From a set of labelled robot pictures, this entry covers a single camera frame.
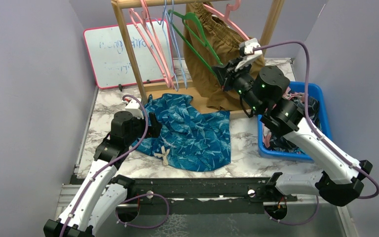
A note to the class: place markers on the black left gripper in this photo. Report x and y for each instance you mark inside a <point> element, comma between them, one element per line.
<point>154,129</point>

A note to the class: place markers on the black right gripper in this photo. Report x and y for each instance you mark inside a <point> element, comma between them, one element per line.
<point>226,73</point>

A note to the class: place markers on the green hanger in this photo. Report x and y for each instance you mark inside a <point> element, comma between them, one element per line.
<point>201,37</point>

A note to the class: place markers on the dark blue patterned shorts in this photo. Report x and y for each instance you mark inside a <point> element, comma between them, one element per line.
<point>188,139</point>

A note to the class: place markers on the pink patterned shorts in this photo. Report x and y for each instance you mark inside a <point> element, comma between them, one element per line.
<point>289,94</point>

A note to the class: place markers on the thin pink wire hanger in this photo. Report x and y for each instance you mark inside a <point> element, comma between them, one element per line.
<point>159,55</point>

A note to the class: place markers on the pink plastic hanger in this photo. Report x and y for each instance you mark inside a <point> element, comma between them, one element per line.
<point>136,21</point>

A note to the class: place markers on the grey camo shorts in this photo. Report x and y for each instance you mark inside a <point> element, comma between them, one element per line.
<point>280,144</point>

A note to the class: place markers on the light blue wire hanger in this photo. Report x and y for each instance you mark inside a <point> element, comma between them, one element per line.
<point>164,25</point>

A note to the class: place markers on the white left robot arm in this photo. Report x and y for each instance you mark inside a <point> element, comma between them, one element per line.
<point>102,189</point>

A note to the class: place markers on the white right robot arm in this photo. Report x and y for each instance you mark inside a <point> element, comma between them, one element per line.
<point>341,179</point>

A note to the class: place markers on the khaki brown shorts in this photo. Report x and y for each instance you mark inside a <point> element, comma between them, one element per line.
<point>225,41</point>

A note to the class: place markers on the pink hanger under khaki shorts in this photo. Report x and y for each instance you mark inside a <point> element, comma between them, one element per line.
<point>225,17</point>

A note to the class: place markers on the wooden clothes rack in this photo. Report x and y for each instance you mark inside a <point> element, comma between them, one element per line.
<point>157,89</point>

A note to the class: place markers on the pink framed whiteboard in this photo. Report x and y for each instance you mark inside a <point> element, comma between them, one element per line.
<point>109,59</point>

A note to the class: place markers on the blue plastic bin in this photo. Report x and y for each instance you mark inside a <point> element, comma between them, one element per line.
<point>314,91</point>

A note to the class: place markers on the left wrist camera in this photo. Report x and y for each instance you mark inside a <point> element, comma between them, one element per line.
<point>134,108</point>

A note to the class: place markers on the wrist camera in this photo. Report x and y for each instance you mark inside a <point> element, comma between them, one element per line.
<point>134,108</point>
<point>249,51</point>

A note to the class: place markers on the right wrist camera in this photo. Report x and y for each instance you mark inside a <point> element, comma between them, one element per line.
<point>249,51</point>

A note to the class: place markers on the black metal base rail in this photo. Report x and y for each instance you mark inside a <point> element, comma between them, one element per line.
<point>151,196</point>

